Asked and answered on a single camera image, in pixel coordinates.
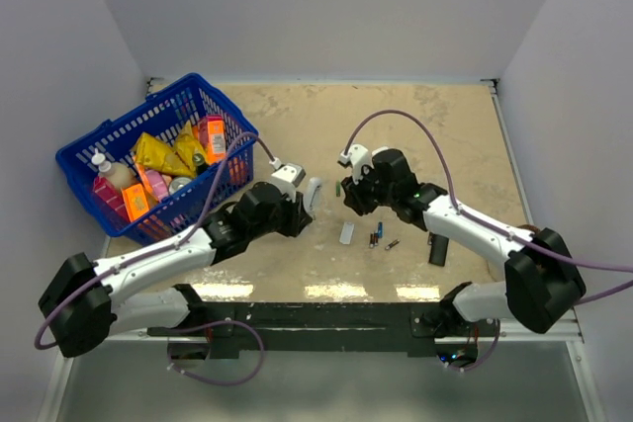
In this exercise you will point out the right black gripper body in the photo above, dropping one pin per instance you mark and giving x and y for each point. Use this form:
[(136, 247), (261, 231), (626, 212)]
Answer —
[(368, 193)]

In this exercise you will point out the soap pump bottle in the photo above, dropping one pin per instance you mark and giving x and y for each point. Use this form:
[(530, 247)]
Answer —
[(119, 175)]

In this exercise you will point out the brown cloth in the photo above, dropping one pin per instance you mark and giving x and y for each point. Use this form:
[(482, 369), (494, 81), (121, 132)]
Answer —
[(531, 228)]

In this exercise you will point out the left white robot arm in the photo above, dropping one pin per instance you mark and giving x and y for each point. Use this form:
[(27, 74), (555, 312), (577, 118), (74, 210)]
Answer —
[(88, 301)]

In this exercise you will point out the small orange box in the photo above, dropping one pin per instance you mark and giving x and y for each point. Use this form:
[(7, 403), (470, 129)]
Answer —
[(135, 201)]

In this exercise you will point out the white battery cover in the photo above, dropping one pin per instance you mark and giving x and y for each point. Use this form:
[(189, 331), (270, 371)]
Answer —
[(346, 233)]

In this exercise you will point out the blue plastic shopping basket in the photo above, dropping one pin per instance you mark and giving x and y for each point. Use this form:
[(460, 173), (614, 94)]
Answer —
[(162, 115)]

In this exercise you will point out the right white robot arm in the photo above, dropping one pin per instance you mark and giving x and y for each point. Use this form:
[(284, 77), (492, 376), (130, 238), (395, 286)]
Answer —
[(537, 285)]

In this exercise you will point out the yellow snack bag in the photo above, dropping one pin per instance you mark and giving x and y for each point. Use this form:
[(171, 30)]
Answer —
[(155, 154), (188, 147)]

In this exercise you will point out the white remote control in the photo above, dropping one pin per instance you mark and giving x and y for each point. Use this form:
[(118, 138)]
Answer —
[(312, 196)]

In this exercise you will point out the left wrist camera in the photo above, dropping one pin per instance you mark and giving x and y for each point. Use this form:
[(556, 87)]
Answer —
[(288, 178)]

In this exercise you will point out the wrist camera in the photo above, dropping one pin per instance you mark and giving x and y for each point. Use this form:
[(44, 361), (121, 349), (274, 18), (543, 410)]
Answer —
[(358, 158), (288, 178)]

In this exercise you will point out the orange juice carton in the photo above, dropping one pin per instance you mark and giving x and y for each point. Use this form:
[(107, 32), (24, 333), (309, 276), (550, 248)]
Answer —
[(213, 138)]

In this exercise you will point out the pink round container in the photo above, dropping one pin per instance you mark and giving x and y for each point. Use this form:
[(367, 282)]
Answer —
[(155, 185)]

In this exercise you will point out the pink box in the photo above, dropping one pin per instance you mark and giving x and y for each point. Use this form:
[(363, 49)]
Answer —
[(110, 196)]

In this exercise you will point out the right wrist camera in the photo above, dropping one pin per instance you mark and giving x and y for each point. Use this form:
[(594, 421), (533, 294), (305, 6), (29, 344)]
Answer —
[(358, 158)]

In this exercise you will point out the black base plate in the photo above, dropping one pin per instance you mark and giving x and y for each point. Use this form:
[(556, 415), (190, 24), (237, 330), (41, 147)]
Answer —
[(348, 327)]

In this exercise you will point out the black remote control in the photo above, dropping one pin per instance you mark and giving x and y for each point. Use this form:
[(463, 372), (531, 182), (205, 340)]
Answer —
[(438, 247)]

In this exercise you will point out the silver can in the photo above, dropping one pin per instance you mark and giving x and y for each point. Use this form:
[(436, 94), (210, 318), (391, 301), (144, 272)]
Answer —
[(177, 184)]

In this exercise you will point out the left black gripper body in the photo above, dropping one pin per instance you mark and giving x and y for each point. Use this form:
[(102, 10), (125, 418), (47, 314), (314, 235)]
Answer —
[(285, 220)]

